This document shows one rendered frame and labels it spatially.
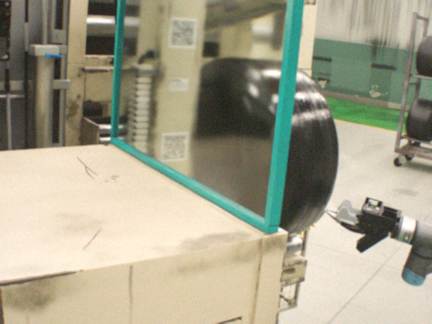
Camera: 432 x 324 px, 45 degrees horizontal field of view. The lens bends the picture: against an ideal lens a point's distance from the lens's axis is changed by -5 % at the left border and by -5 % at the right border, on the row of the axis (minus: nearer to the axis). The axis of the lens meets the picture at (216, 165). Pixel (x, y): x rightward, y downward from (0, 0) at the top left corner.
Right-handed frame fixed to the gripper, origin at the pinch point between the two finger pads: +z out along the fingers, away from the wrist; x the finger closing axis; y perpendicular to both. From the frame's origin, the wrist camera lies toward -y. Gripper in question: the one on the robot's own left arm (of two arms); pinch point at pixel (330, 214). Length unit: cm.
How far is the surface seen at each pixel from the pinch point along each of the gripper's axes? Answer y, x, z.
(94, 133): 4, 0, 77
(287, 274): -20.7, 8.5, 7.2
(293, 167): 21.0, 12.6, 12.8
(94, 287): 52, 91, 25
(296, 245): -12.7, 3.4, 7.0
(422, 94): -408, -1021, -152
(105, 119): 1, -14, 81
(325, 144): 23.6, 1.7, 6.9
